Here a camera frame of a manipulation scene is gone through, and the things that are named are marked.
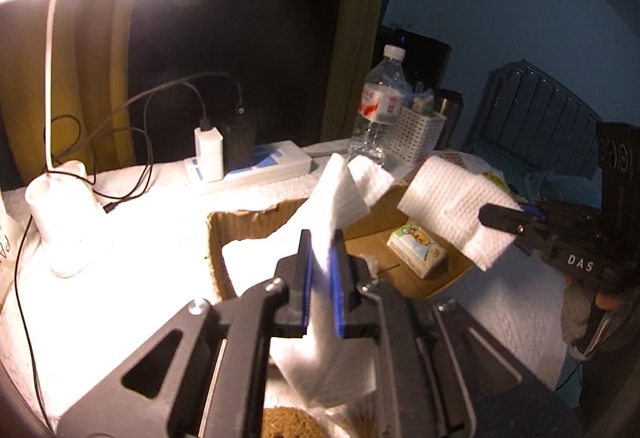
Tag snack packets in basket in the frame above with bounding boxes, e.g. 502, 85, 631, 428
409, 82, 437, 113

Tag yellow-green curtain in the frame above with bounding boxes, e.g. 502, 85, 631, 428
0, 0, 143, 191
320, 0, 412, 145

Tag dark slatted headboard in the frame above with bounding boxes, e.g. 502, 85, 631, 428
462, 59, 603, 181

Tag person's right hand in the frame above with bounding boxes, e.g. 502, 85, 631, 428
594, 289, 628, 315

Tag black power adapter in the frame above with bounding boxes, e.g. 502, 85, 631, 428
220, 105, 257, 173

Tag dark metal thermos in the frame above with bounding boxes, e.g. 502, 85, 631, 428
432, 89, 465, 151

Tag white charger adapter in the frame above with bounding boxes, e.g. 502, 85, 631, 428
194, 128, 225, 183

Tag white textured table cover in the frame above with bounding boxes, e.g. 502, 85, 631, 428
0, 138, 571, 438

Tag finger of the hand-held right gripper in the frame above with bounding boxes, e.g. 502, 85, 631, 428
477, 202, 546, 238

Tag brown cardboard box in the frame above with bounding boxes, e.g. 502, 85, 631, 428
206, 183, 476, 301

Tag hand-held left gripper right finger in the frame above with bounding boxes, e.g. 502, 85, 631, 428
330, 230, 584, 438

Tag white perforated basket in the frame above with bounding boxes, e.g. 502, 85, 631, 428
390, 105, 447, 165

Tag white printed paper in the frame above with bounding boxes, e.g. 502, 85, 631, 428
0, 198, 26, 306

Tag black appliance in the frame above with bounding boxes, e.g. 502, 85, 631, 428
377, 25, 451, 95

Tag green tissue packet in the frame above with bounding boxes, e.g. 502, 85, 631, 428
386, 222, 449, 279

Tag long white paper towel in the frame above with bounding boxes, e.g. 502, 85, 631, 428
221, 152, 396, 411

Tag white desk lamp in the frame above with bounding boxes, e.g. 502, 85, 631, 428
0, 0, 186, 278

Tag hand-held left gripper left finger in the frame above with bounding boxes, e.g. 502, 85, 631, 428
56, 229, 315, 438

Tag white power strip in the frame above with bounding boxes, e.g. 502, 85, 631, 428
184, 141, 313, 194

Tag person's right forearm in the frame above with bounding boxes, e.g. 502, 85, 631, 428
561, 285, 598, 359

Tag black cable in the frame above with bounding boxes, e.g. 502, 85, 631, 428
47, 80, 213, 214
14, 72, 246, 431

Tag clear plastic water bottle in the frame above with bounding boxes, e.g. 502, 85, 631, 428
348, 44, 407, 169

